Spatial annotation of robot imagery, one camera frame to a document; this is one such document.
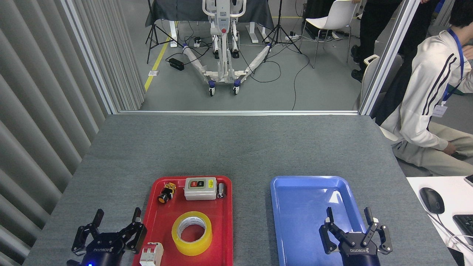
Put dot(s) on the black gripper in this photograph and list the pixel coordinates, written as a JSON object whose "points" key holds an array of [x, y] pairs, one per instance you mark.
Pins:
{"points": [[358, 256], [105, 255]]}

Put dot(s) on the yellow tape roll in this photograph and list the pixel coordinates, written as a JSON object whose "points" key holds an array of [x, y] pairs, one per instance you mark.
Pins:
{"points": [[192, 249]]}

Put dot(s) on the person's right hand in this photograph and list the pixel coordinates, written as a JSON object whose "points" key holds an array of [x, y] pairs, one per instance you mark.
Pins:
{"points": [[449, 148]]}

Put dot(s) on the white and red circuit breaker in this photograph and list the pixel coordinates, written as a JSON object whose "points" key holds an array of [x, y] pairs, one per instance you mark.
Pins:
{"points": [[152, 255]]}

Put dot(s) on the blue plastic tray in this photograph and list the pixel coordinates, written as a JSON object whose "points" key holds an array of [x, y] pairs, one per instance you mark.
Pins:
{"points": [[299, 221]]}

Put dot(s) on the yellow and black push button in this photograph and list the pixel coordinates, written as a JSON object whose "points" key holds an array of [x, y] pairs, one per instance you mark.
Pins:
{"points": [[166, 193]]}

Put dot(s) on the black computer mouse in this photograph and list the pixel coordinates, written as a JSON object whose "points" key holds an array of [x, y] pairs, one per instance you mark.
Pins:
{"points": [[432, 200]]}

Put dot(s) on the white desk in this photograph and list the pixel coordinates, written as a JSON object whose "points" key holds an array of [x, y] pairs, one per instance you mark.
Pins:
{"points": [[454, 199]]}

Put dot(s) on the black keyboard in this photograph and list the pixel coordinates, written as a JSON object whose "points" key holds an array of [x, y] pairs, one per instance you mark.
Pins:
{"points": [[465, 227]]}

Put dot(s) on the red plastic tray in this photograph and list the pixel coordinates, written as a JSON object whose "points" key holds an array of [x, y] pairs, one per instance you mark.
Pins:
{"points": [[221, 229]]}

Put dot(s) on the dark phone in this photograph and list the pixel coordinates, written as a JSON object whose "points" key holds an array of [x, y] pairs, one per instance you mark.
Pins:
{"points": [[469, 180]]}

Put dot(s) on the grey office chair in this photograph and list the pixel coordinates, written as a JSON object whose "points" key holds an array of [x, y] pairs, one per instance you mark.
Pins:
{"points": [[369, 77]]}

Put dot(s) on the person in white jacket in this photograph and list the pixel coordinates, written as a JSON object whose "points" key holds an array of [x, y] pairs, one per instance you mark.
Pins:
{"points": [[425, 81]]}

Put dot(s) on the black power adapter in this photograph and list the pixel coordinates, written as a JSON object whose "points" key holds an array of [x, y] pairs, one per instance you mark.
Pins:
{"points": [[176, 64]]}

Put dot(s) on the black tripod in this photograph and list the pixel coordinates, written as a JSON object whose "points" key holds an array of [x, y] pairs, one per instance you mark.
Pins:
{"points": [[152, 33], [279, 33]]}

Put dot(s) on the person in black trousers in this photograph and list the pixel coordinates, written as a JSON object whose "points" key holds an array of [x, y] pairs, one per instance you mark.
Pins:
{"points": [[417, 26]]}

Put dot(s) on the white plastic chair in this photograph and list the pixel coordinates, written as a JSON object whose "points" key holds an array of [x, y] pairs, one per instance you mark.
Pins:
{"points": [[338, 14]]}

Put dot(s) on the white stand on wheels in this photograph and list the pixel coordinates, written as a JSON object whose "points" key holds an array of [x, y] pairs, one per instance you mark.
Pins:
{"points": [[223, 44]]}

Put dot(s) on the table with black cloth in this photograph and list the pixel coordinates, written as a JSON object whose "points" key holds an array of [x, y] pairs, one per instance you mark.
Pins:
{"points": [[177, 9]]}

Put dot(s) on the grey push-button switch box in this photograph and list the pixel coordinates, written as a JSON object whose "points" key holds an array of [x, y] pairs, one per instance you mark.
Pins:
{"points": [[199, 192]]}

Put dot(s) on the silver horizontal rail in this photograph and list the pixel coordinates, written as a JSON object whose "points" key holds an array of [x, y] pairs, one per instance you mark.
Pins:
{"points": [[236, 112]]}

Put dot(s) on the silver post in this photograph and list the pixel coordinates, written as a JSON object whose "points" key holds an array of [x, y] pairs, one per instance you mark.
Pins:
{"points": [[88, 55], [388, 55]]}

